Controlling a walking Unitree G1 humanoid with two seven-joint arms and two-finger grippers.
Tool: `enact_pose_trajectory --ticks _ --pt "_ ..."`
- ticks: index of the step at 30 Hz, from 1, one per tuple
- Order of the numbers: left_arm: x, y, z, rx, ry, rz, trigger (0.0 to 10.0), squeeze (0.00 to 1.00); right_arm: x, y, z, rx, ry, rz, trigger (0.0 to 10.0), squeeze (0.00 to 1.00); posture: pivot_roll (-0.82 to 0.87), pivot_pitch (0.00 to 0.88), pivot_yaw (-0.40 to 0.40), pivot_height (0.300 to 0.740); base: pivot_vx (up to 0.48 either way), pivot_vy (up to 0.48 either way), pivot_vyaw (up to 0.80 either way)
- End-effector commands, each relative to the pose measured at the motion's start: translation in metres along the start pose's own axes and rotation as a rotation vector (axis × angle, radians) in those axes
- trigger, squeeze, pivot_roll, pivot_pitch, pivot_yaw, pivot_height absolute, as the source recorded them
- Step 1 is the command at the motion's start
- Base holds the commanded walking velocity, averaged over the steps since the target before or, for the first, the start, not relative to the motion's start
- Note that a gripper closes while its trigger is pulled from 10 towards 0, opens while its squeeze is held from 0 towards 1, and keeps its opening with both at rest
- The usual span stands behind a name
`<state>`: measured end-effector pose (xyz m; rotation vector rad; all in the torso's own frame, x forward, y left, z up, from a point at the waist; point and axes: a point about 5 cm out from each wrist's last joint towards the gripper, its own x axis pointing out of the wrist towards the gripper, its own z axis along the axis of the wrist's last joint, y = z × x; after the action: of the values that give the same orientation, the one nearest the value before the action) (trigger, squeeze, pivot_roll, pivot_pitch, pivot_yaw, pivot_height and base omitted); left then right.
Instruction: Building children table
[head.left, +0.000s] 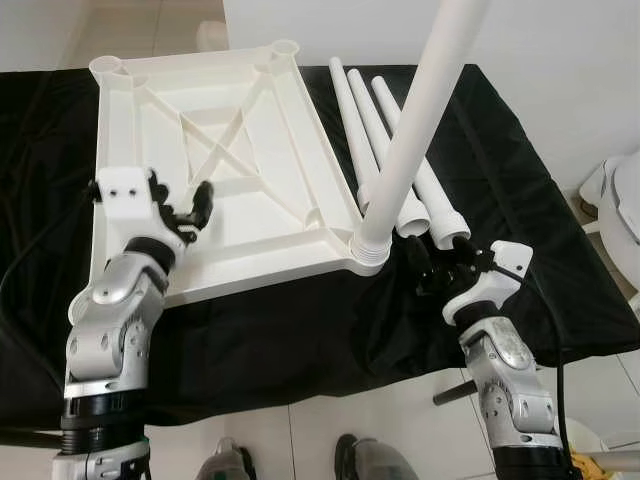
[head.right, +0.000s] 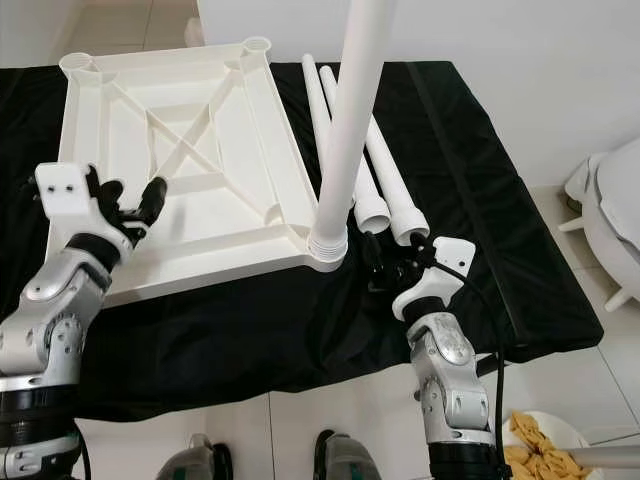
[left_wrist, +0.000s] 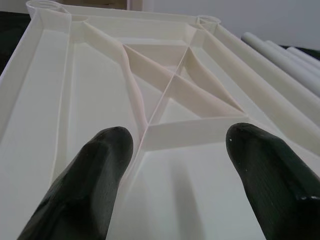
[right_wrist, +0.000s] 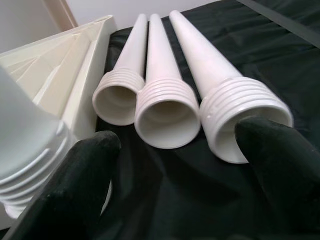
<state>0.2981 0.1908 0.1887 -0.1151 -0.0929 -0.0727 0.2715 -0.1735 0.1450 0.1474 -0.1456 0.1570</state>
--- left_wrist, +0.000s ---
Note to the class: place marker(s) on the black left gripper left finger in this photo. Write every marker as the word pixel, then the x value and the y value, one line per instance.
pixel 87 187

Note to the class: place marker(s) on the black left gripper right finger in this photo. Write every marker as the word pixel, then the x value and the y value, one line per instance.
pixel 280 190

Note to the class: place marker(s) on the white plastic children table top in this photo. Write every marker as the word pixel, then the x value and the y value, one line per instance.
pixel 75 100

